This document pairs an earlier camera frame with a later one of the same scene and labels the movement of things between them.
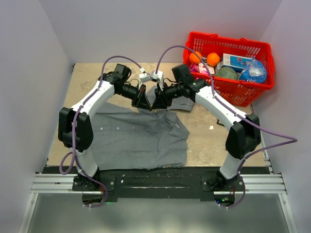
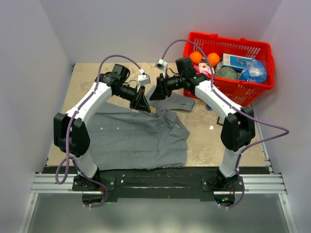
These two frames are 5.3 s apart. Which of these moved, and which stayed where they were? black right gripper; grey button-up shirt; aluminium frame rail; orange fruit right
Moved: black right gripper
Stayed: orange fruit right; grey button-up shirt; aluminium frame rail
